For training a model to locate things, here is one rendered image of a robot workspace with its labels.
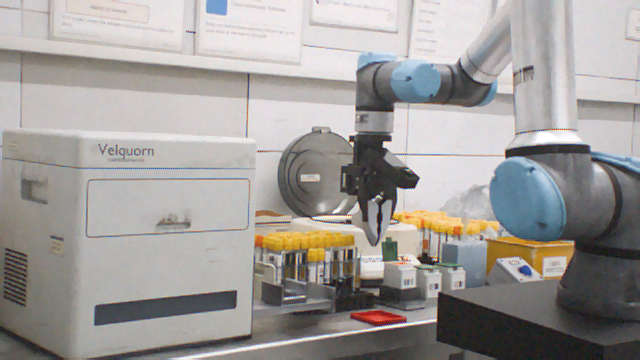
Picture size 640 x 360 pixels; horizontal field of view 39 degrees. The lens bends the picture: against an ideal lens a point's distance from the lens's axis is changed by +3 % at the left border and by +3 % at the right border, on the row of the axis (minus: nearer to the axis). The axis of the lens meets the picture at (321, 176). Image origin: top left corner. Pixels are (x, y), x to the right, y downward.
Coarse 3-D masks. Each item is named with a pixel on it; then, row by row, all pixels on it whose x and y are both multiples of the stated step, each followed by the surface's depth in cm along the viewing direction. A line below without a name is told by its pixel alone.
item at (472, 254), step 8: (472, 240) 185; (448, 248) 178; (456, 248) 177; (464, 248) 178; (472, 248) 180; (480, 248) 182; (448, 256) 178; (456, 256) 177; (464, 256) 178; (472, 256) 180; (480, 256) 182; (464, 264) 179; (472, 264) 180; (480, 264) 182; (472, 272) 181; (480, 272) 183; (472, 280) 181; (480, 280) 183
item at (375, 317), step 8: (360, 312) 152; (368, 312) 153; (376, 312) 155; (384, 312) 154; (360, 320) 149; (368, 320) 148; (376, 320) 147; (384, 320) 147; (392, 320) 148; (400, 320) 149
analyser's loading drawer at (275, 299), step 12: (264, 288) 143; (276, 288) 140; (288, 288) 146; (300, 288) 143; (312, 288) 149; (324, 288) 147; (264, 300) 143; (276, 300) 140; (288, 300) 140; (300, 300) 142; (312, 300) 145; (324, 300) 145; (252, 312) 135; (264, 312) 137; (276, 312) 139; (288, 312) 140
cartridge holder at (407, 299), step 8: (384, 288) 164; (392, 288) 162; (400, 288) 161; (408, 288) 162; (416, 288) 163; (376, 296) 165; (384, 296) 164; (392, 296) 162; (400, 296) 161; (408, 296) 162; (416, 296) 164; (384, 304) 164; (392, 304) 162; (400, 304) 161; (408, 304) 160; (416, 304) 161; (424, 304) 163
